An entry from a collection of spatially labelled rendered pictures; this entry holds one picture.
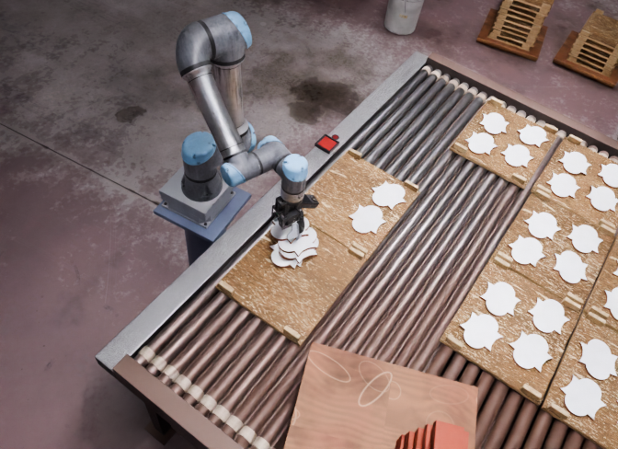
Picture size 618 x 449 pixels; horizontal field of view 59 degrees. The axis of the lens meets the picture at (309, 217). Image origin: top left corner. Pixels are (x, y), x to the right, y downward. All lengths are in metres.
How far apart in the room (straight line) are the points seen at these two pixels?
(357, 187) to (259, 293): 0.61
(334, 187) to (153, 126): 1.85
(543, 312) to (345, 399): 0.81
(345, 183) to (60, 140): 2.12
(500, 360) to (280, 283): 0.76
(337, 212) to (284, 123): 1.76
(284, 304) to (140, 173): 1.84
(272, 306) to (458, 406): 0.64
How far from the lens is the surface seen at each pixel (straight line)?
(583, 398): 1.99
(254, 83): 4.05
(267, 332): 1.81
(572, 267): 2.24
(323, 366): 1.65
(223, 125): 1.65
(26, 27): 4.76
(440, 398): 1.69
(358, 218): 2.06
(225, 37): 1.71
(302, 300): 1.85
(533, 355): 1.98
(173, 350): 1.80
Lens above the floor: 2.55
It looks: 52 degrees down
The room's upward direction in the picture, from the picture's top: 9 degrees clockwise
